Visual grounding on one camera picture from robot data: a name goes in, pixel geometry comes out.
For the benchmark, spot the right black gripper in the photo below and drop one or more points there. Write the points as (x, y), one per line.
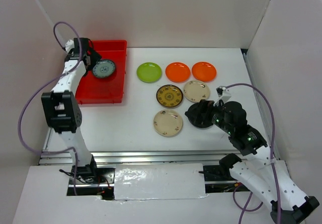
(219, 105)

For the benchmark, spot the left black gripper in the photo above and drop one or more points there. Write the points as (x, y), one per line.
(95, 57)

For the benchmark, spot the black plate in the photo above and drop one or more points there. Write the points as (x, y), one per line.
(195, 118)

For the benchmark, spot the blue white patterned plate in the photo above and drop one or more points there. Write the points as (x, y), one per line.
(104, 68)

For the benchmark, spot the cream floral plate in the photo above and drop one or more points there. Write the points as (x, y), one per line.
(196, 90)
(167, 123)

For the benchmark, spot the brown yellow patterned plate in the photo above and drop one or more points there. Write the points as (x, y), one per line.
(169, 96)

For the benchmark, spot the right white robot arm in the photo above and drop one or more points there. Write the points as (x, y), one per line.
(262, 175)

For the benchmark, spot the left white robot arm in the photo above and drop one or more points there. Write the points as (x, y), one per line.
(63, 113)

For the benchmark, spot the red plastic bin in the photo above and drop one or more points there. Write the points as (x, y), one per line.
(109, 90)

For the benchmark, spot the orange plate right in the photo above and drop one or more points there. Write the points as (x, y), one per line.
(204, 71)

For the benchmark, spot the orange plate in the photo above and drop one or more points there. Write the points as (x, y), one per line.
(177, 72)
(204, 71)

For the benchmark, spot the orange plate middle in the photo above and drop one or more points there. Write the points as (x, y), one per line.
(177, 72)

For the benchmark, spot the green plate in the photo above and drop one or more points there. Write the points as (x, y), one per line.
(149, 72)

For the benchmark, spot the white foil cover sheet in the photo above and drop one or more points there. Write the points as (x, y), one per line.
(159, 181)

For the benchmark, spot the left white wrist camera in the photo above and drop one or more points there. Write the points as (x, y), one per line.
(69, 45)

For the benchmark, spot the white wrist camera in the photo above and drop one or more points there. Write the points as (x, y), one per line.
(223, 96)
(69, 45)

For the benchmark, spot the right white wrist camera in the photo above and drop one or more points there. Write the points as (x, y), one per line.
(223, 96)

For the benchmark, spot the aluminium rail frame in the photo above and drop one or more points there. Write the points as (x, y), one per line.
(124, 133)

